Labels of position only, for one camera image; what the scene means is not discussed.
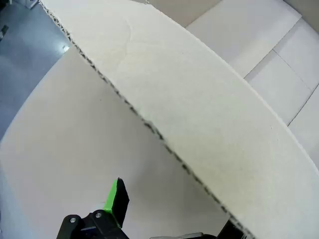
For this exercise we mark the brown cardboard shipping box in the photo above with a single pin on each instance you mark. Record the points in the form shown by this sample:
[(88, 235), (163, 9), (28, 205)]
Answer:
[(174, 99)]

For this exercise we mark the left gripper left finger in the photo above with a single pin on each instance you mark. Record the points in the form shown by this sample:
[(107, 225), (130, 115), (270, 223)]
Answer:
[(117, 201)]

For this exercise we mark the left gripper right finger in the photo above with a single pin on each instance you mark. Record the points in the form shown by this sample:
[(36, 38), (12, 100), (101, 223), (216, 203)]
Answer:
[(230, 232)]

